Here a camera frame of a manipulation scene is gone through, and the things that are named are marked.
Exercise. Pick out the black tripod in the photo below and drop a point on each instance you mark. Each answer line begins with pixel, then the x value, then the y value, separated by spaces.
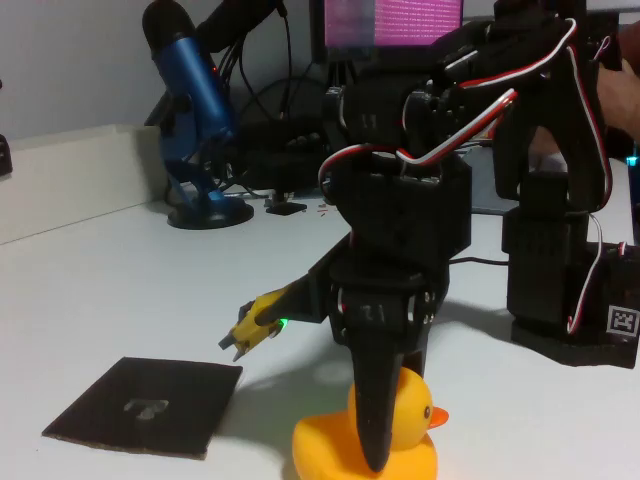
pixel 340 75

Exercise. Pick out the monitor with pink screen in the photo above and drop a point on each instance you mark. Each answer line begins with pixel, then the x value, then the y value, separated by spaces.
pixel 400 20

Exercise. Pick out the person's hand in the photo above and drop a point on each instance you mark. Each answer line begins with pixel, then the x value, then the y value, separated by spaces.
pixel 622 100
pixel 547 157

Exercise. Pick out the blue desktop microphone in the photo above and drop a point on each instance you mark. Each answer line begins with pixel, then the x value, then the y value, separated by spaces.
pixel 195 85

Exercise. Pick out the small black stand base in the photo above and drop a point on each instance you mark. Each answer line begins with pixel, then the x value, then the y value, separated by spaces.
pixel 286 208

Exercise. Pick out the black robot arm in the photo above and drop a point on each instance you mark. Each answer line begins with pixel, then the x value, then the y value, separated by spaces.
pixel 540 240

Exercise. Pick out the small copper pins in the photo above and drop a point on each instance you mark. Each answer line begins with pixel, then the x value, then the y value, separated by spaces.
pixel 322 212

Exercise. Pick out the person's forearm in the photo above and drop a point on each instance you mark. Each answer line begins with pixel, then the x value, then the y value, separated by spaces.
pixel 632 47

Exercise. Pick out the grey desk mat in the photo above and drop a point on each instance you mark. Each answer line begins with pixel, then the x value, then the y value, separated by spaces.
pixel 482 195

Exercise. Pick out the black glasses case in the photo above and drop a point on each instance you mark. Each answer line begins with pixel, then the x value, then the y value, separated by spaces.
pixel 4 157

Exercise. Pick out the white fiducial tag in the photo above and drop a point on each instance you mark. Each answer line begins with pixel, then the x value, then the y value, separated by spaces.
pixel 622 320

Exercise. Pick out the yellow rubber duck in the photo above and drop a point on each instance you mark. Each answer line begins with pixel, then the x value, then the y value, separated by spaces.
pixel 415 400

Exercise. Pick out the black audio equipment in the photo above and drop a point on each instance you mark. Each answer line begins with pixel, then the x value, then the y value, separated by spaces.
pixel 280 165

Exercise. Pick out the black cardboard square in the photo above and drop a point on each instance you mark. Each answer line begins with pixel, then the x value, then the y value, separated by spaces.
pixel 150 385

